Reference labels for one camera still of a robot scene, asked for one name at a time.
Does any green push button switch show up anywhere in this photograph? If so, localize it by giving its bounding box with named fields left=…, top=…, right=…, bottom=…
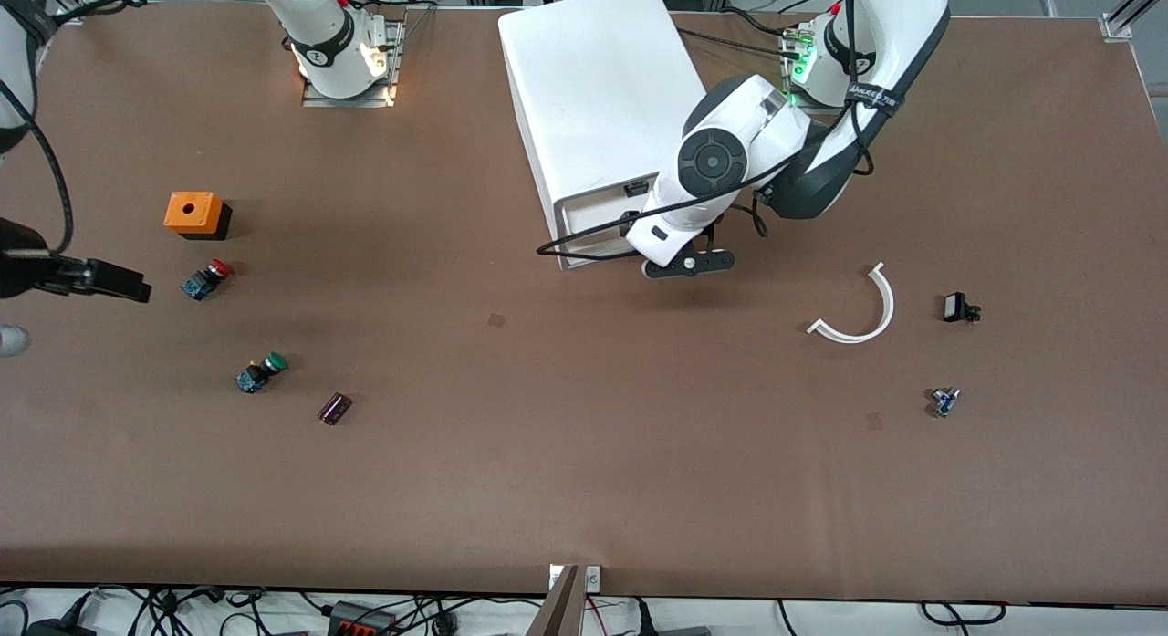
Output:
left=235, top=351, right=290, bottom=396

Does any white metal bracket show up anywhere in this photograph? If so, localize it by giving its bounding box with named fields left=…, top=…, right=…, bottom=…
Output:
left=548, top=564, right=602, bottom=592

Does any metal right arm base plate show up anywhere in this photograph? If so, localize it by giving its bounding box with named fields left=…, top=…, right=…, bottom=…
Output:
left=301, top=5, right=408, bottom=109

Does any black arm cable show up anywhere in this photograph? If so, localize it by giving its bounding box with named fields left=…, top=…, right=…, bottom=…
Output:
left=0, top=0, right=149, bottom=255
left=537, top=0, right=906, bottom=258

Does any red push button switch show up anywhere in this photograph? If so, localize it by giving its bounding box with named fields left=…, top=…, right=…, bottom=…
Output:
left=181, top=259, right=235, bottom=302

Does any black looped cable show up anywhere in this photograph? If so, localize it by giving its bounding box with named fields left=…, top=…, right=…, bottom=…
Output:
left=920, top=600, right=1007, bottom=629

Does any black power strip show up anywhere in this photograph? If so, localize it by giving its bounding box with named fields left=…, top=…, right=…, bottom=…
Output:
left=328, top=600, right=399, bottom=636

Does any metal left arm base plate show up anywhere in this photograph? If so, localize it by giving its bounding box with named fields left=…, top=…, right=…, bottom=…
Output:
left=781, top=20, right=845, bottom=117

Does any tan wooden post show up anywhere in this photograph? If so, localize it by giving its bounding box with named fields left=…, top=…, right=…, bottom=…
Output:
left=527, top=564, right=582, bottom=636

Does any white drawer cabinet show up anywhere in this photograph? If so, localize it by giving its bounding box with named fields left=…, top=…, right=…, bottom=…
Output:
left=497, top=0, right=724, bottom=272

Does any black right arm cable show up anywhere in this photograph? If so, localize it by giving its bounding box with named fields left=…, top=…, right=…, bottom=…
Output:
left=0, top=0, right=149, bottom=255

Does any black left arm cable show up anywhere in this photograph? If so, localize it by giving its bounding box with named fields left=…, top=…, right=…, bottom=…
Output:
left=537, top=0, right=906, bottom=258

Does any white curved plastic strip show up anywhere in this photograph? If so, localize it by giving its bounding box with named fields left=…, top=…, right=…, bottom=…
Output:
left=807, top=261, right=896, bottom=345

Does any orange box with black base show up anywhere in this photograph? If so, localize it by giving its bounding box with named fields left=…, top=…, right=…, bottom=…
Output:
left=163, top=191, right=234, bottom=243

